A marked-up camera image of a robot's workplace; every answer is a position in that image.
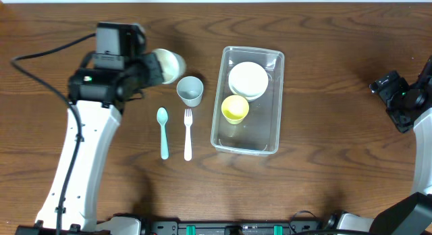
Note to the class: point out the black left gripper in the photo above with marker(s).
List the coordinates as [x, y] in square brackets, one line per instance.
[155, 69]

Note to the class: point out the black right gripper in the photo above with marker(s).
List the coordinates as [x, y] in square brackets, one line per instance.
[381, 85]

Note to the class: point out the white plastic cup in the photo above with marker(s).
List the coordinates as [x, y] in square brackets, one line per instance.
[173, 65]

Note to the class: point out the mint green plastic spoon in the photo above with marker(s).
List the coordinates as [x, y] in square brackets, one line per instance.
[162, 118]

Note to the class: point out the grey plastic cup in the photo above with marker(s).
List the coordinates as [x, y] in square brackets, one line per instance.
[190, 90]

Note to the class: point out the white plastic fork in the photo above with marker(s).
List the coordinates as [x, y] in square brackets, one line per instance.
[188, 120]

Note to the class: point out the yellow plastic cup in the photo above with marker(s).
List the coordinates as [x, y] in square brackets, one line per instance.
[234, 109]

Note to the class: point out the white plastic bowl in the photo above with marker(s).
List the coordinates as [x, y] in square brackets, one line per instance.
[248, 77]

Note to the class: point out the grey plastic bowl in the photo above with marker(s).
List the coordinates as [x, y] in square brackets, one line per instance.
[247, 97]

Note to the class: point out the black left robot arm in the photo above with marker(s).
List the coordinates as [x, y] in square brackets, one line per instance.
[96, 101]

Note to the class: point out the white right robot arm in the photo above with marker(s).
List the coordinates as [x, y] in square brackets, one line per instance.
[411, 215]

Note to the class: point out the clear plastic container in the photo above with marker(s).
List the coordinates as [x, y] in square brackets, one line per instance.
[258, 133]

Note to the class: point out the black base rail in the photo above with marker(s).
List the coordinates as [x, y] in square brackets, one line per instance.
[219, 228]

